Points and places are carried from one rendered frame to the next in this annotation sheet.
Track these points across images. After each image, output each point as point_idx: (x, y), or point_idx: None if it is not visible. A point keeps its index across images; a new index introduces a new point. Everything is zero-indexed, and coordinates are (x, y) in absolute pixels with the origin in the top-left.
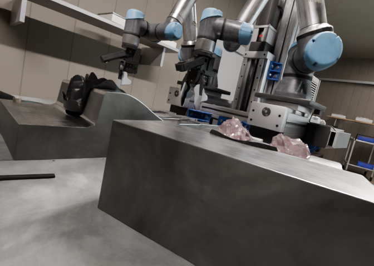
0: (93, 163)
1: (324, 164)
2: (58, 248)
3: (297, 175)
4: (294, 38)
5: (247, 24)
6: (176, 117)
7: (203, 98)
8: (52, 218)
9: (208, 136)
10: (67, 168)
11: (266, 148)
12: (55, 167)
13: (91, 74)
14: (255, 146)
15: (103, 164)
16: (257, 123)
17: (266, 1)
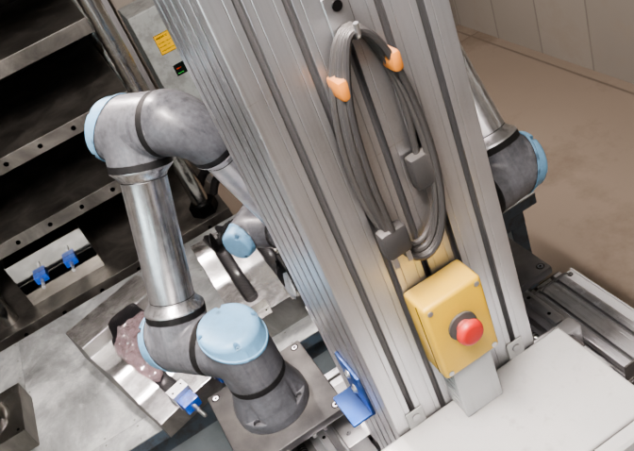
0: (200, 283)
1: (114, 365)
2: None
3: (84, 319)
4: (306, 300)
5: (225, 232)
6: (259, 290)
7: (291, 290)
8: None
9: (125, 302)
10: (191, 277)
11: (110, 322)
12: (192, 274)
13: (217, 226)
14: (113, 318)
15: (199, 287)
16: None
17: (236, 196)
